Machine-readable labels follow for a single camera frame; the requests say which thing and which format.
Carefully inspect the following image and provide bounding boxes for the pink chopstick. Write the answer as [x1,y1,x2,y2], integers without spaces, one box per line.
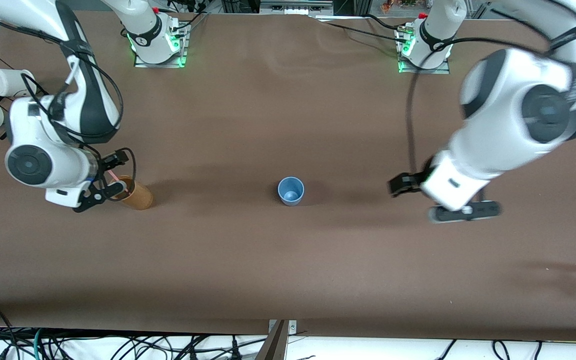
[108,170,130,194]

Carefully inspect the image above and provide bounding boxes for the blue cup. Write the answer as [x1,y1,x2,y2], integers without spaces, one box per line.
[277,176,305,207]

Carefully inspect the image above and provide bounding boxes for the bamboo cup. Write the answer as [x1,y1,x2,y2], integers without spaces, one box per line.
[113,174,154,211]

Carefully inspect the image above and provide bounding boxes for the black cup rack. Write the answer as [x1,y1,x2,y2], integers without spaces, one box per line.
[0,50,50,141]

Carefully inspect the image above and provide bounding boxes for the white cup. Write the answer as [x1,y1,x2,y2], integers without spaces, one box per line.
[0,68,37,98]

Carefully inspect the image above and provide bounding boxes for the dark metal pole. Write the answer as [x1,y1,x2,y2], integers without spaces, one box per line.
[255,320,289,360]

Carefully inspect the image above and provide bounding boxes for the grey metal device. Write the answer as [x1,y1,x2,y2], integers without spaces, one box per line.
[259,0,335,16]

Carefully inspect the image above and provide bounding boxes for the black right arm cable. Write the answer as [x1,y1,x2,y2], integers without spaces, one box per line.
[20,42,137,202]

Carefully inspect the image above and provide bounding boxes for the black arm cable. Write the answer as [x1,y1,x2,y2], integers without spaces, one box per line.
[406,20,576,174]
[20,42,137,202]

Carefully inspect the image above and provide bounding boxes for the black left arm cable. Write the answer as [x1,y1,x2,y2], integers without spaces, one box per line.
[406,20,576,174]

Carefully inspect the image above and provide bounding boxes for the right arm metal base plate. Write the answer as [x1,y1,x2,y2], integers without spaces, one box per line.
[134,21,189,68]

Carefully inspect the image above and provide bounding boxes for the black base plug cables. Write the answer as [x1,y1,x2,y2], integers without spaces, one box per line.
[160,0,210,32]

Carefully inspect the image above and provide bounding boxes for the long black tabletop cable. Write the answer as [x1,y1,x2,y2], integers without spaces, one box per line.
[318,19,403,39]

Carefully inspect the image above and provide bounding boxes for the short black tabletop cable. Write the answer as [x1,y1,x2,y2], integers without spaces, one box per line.
[365,13,410,32]

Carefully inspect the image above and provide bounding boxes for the silver table bracket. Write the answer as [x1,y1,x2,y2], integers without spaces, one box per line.
[268,319,298,335]

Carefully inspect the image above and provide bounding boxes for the teal cable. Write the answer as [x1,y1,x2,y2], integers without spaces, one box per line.
[32,327,45,360]

